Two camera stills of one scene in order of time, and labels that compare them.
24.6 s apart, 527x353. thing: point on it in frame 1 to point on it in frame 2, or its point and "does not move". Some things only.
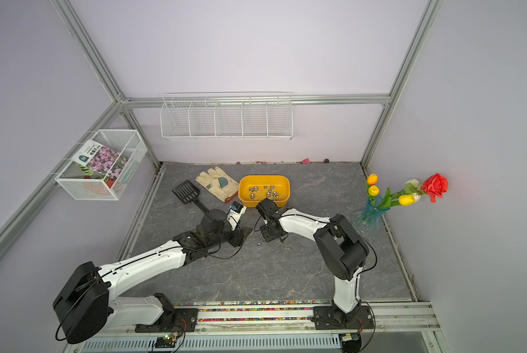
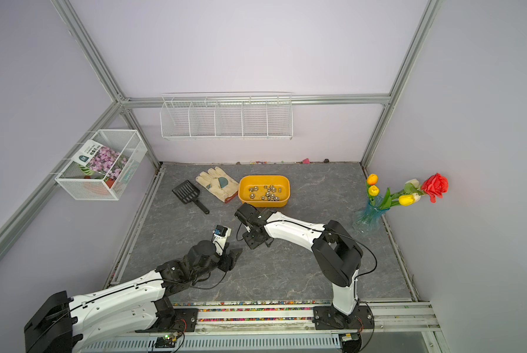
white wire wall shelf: (233, 115) does not move
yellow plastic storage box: (252, 189) does not move
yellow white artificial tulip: (408, 199) does not move
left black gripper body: (235, 237) to (225, 262)
